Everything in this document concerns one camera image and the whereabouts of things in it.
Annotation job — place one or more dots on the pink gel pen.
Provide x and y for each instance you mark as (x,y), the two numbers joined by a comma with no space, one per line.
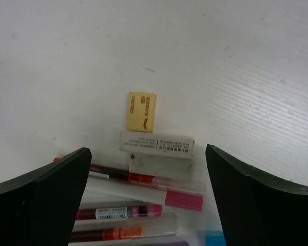
(152,210)

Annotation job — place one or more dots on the orange gel pen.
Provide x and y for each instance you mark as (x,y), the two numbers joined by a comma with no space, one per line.
(134,228)

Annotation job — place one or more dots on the blue cap black highlighter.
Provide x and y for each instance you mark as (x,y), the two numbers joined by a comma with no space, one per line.
(211,237)

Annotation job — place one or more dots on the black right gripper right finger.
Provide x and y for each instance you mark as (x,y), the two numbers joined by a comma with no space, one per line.
(254,206)

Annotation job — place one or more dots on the white marker pink cap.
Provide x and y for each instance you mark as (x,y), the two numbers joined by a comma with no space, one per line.
(151,195)

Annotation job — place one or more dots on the purple cap black highlighter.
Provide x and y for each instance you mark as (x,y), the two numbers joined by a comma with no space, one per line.
(173,243)

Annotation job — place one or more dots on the white eraser with label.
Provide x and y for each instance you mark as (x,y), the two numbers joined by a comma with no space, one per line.
(176,146)

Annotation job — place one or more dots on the red gel pen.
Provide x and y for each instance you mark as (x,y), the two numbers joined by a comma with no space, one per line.
(120,172)

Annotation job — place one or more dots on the yellow eraser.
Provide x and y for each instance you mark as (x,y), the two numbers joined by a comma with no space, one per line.
(141,112)

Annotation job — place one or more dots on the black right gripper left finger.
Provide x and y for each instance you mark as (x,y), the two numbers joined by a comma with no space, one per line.
(40,207)

